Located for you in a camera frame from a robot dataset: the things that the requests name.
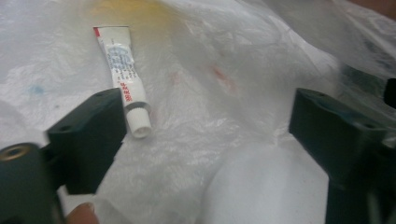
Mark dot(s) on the clear smiley plastic bag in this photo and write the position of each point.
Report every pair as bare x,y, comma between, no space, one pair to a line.
218,93

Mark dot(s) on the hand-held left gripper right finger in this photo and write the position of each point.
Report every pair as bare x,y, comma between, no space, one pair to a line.
339,140

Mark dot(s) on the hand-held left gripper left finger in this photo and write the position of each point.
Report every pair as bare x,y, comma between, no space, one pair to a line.
90,137

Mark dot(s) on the white ointment tube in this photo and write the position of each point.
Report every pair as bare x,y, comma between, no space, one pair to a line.
124,68

